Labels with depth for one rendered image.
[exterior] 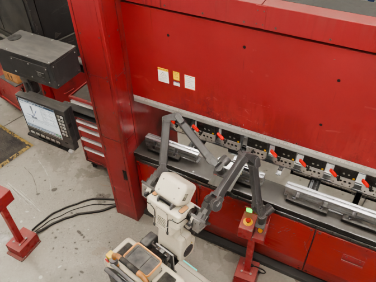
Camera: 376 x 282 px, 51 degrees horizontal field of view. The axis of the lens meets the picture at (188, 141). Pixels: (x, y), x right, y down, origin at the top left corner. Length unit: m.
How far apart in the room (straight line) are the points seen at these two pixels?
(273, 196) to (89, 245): 1.82
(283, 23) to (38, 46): 1.53
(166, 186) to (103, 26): 1.08
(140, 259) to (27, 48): 1.54
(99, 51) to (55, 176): 2.16
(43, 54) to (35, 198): 2.13
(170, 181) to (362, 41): 1.30
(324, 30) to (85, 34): 1.49
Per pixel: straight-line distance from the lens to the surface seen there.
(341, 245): 3.11
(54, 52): 2.65
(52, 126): 2.90
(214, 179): 2.92
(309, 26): 2.20
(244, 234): 2.98
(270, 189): 3.06
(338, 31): 2.18
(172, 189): 2.40
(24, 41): 2.85
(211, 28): 2.42
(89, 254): 3.84
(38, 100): 2.87
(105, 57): 2.72
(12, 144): 5.14
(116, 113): 2.98
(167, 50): 2.67
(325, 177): 3.17
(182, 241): 2.72
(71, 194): 4.33
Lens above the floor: 3.18
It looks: 43 degrees down
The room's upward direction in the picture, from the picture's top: 2 degrees counter-clockwise
